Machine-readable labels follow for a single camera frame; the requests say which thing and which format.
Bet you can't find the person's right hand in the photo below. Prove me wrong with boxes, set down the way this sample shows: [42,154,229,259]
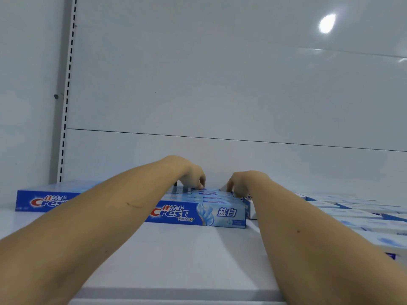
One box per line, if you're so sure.
[226,170,271,198]

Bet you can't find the person's left hand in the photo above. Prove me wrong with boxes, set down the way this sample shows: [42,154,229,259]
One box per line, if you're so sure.
[160,155,206,190]

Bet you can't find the blue toothpaste box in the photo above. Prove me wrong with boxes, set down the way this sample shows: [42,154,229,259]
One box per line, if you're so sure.
[172,185,228,193]
[15,180,102,213]

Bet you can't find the person's right forearm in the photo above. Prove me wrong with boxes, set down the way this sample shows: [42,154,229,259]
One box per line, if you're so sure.
[247,175,407,305]

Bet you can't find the person's left forearm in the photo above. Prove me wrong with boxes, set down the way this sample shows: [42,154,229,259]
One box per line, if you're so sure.
[0,157,182,305]

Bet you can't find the white-ended toothpaste box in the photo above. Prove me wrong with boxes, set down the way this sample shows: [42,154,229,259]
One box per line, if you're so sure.
[244,196,258,220]

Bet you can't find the row of blue toothpaste packs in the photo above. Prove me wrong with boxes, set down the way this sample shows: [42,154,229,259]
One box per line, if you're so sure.
[145,189,247,229]

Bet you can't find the white metal shelf board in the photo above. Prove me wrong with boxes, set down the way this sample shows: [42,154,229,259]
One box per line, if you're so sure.
[0,204,407,305]

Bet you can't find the row of pale toothpaste packs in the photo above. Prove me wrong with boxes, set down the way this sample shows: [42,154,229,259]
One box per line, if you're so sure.
[295,192,407,261]

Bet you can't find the slotted white shelf upright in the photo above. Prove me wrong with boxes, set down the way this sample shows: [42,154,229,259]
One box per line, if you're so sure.
[57,0,79,183]

